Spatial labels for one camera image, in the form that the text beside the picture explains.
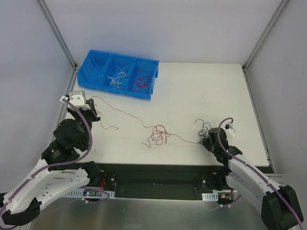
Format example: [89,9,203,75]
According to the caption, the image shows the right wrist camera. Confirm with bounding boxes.
[224,122,236,139]

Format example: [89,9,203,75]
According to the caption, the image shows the purple cable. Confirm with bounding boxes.
[0,99,112,227]
[217,117,305,230]

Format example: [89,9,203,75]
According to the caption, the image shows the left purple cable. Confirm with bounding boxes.
[0,99,112,227]

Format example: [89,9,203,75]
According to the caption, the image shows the dark grey wire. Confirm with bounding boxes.
[171,118,212,146]

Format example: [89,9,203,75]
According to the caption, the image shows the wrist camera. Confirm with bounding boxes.
[60,91,90,110]
[224,122,236,139]

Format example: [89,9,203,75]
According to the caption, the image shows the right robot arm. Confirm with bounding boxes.
[201,128,304,230]

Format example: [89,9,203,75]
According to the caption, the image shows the aluminium front rail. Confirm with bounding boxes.
[265,173,288,186]

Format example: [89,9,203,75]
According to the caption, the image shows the right aluminium frame post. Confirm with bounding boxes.
[242,0,291,72]

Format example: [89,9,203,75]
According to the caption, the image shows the white cable duct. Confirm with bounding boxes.
[63,188,115,199]
[201,192,219,202]

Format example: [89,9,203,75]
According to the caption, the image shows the left aluminium frame post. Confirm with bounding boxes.
[35,0,79,72]

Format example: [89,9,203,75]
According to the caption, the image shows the white wire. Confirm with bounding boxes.
[106,65,128,90]

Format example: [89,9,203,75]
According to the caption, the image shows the red wires in bin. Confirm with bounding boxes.
[131,68,153,94]

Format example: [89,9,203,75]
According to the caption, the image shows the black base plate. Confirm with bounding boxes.
[89,163,231,200]

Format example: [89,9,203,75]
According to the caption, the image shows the right white cable duct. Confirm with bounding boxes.
[201,192,219,202]

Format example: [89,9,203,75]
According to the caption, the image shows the long thin red wire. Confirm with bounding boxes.
[90,95,156,132]

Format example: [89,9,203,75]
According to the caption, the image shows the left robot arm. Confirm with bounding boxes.
[0,96,105,230]

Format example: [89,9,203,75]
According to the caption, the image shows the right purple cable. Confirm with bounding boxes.
[217,117,305,230]

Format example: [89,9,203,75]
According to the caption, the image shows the aluminium frame post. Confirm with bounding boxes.
[35,0,79,72]
[242,0,291,72]

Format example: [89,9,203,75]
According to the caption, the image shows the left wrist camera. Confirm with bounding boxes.
[60,91,90,110]

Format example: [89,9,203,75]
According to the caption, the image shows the blue compartment bin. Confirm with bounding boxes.
[77,50,159,100]

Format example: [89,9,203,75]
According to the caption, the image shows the left white cable duct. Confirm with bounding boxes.
[63,188,115,199]

